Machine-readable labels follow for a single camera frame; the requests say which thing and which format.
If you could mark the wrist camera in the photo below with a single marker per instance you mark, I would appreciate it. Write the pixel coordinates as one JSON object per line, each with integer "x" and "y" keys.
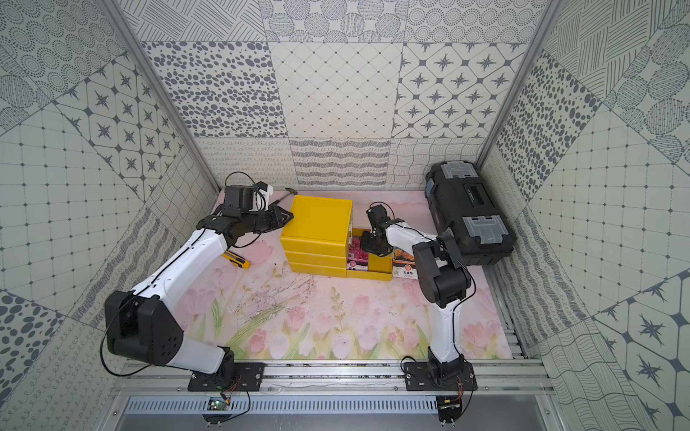
{"x": 378, "y": 217}
{"x": 248, "y": 198}

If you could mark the magenta flower seed bag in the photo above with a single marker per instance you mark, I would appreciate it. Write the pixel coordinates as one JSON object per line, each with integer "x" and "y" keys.
{"x": 358, "y": 259}

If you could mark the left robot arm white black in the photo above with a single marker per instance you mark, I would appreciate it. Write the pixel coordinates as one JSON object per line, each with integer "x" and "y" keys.
{"x": 139, "y": 322}

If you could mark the black plastic toolbox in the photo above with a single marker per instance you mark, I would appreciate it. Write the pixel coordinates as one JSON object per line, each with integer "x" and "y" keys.
{"x": 462, "y": 207}

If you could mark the white slotted cable duct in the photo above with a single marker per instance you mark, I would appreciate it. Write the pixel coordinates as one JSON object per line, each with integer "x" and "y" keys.
{"x": 271, "y": 404}

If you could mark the yellow plastic drawer cabinet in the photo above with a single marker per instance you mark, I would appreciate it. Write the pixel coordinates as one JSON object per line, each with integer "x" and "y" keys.
{"x": 317, "y": 240}

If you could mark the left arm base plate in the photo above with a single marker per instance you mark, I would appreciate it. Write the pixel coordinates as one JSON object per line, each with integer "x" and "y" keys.
{"x": 243, "y": 375}

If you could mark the aluminium frame rail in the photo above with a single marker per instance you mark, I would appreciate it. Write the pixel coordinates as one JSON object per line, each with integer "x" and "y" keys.
{"x": 356, "y": 377}

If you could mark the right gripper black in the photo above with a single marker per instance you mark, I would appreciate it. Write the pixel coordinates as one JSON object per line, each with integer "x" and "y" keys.
{"x": 364, "y": 237}

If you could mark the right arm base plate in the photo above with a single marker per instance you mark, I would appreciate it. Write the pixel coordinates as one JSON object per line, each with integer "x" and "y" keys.
{"x": 421, "y": 376}

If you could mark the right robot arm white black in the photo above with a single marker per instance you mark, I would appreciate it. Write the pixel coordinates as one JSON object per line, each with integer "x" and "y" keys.
{"x": 443, "y": 280}

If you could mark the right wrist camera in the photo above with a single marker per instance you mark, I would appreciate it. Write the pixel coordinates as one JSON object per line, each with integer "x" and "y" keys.
{"x": 378, "y": 217}

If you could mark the yellow black utility knife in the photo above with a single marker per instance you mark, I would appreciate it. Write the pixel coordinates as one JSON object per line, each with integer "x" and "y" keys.
{"x": 236, "y": 259}

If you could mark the hammer with black handle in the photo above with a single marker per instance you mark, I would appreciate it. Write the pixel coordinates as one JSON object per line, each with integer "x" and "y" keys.
{"x": 289, "y": 192}

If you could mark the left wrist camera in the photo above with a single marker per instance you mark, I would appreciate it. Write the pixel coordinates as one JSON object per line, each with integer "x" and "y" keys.
{"x": 248, "y": 198}

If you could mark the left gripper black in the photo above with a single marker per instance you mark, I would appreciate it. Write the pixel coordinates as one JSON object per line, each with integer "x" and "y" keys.
{"x": 271, "y": 218}

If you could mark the dark orange fruit seed bag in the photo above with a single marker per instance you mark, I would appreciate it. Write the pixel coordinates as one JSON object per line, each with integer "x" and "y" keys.
{"x": 403, "y": 265}

